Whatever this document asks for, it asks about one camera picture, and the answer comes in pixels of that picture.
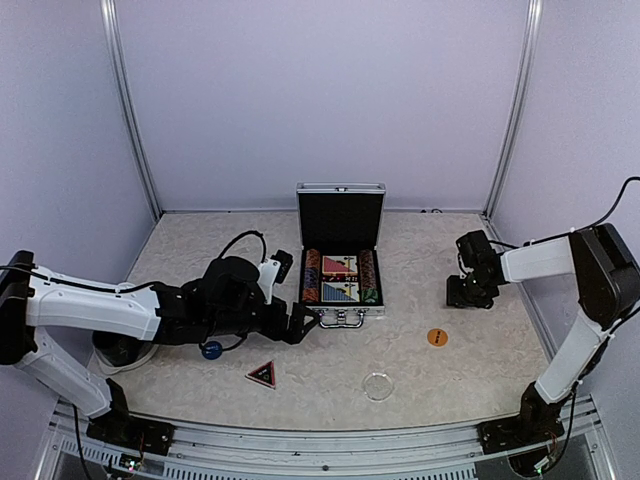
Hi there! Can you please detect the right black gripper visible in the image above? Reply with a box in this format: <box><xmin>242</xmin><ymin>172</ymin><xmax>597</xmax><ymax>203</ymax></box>
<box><xmin>446</xmin><ymin>272</ymin><xmax>493</xmax><ymax>309</ymax></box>

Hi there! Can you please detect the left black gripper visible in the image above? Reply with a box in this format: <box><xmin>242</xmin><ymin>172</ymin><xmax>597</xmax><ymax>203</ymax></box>
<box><xmin>207</xmin><ymin>296</ymin><xmax>320</xmax><ymax>344</ymax></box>

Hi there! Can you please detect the blue playing card deck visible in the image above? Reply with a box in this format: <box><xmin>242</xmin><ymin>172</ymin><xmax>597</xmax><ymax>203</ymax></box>
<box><xmin>321</xmin><ymin>282</ymin><xmax>361</xmax><ymax>303</ymax></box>

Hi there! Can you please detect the orange big blind button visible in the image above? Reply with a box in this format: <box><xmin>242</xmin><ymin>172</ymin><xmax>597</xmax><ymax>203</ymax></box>
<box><xmin>427</xmin><ymin>328</ymin><xmax>449</xmax><ymax>347</ymax></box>

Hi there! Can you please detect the red playing card deck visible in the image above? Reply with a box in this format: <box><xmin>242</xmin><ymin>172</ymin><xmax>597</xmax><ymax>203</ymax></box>
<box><xmin>321</xmin><ymin>255</ymin><xmax>359</xmax><ymax>277</ymax></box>

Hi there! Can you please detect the red triangular dealer button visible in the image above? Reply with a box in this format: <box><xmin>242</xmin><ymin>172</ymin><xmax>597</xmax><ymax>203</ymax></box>
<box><xmin>245</xmin><ymin>360</ymin><xmax>276</xmax><ymax>390</ymax></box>

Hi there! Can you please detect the green poker chip stack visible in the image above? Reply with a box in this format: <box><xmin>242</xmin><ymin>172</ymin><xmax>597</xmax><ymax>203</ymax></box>
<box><xmin>361</xmin><ymin>288</ymin><xmax>379</xmax><ymax>304</ymax></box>

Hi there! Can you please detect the aluminium poker case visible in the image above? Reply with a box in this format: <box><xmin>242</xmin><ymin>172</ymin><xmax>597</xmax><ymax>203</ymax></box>
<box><xmin>296</xmin><ymin>182</ymin><xmax>386</xmax><ymax>329</ymax></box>

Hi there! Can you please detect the blue small blind button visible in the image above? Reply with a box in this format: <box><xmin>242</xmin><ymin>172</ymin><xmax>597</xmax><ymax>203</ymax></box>
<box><xmin>200</xmin><ymin>341</ymin><xmax>224</xmax><ymax>360</ymax></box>

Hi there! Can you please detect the clear round dealer puck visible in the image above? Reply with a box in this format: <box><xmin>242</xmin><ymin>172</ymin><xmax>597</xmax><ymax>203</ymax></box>
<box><xmin>362</xmin><ymin>372</ymin><xmax>394</xmax><ymax>402</ymax></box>

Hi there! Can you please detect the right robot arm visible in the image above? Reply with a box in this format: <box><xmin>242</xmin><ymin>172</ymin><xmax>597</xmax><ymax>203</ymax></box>
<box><xmin>431</xmin><ymin>177</ymin><xmax>618</xmax><ymax>423</ymax></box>

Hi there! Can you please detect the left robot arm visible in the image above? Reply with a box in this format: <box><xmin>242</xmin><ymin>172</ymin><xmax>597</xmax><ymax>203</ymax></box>
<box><xmin>1</xmin><ymin>249</ymin><xmax>320</xmax><ymax>445</ymax></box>

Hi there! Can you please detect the left chip row in case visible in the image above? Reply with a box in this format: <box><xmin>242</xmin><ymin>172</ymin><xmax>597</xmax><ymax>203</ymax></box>
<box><xmin>302</xmin><ymin>249</ymin><xmax>321</xmax><ymax>303</ymax></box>

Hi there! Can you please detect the chip row in case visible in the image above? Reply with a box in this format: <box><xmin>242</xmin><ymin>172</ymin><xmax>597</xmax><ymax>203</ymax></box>
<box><xmin>302</xmin><ymin>249</ymin><xmax>321</xmax><ymax>303</ymax></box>
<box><xmin>358</xmin><ymin>250</ymin><xmax>377</xmax><ymax>292</ymax></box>

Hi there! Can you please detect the right chip row in case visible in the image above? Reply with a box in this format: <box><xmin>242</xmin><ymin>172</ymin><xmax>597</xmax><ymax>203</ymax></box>
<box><xmin>358</xmin><ymin>250</ymin><xmax>377</xmax><ymax>292</ymax></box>

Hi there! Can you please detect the clear round tray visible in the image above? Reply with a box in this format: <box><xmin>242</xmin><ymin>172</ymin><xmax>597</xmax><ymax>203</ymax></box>
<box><xmin>92</xmin><ymin>331</ymin><xmax>158</xmax><ymax>375</ymax></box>

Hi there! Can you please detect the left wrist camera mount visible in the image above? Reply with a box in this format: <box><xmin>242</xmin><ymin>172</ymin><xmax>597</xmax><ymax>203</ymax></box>
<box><xmin>258</xmin><ymin>250</ymin><xmax>293</xmax><ymax>305</ymax></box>

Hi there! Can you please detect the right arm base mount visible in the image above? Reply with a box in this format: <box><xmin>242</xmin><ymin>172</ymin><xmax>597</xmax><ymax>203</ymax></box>
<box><xmin>477</xmin><ymin>390</ymin><xmax>566</xmax><ymax>455</ymax></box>

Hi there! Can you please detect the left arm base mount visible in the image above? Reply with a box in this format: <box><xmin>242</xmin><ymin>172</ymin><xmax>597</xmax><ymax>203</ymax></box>
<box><xmin>86</xmin><ymin>379</ymin><xmax>175</xmax><ymax>456</ymax></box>

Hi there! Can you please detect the front aluminium frame rail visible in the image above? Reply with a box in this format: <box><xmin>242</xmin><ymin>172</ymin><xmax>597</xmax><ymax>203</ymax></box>
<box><xmin>47</xmin><ymin>399</ymin><xmax>616</xmax><ymax>480</ymax></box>

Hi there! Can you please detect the right rear aluminium post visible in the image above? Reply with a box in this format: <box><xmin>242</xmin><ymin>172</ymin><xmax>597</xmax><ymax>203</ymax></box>
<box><xmin>483</xmin><ymin>0</ymin><xmax>544</xmax><ymax>220</ymax></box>

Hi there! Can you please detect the aluminium post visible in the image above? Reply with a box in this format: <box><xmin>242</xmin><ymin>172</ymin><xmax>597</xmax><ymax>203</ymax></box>
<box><xmin>100</xmin><ymin>0</ymin><xmax>163</xmax><ymax>223</ymax></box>
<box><xmin>483</xmin><ymin>0</ymin><xmax>544</xmax><ymax>220</ymax></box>

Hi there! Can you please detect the left rear aluminium post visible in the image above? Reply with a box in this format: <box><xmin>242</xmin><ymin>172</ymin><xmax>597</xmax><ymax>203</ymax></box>
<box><xmin>100</xmin><ymin>0</ymin><xmax>163</xmax><ymax>223</ymax></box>

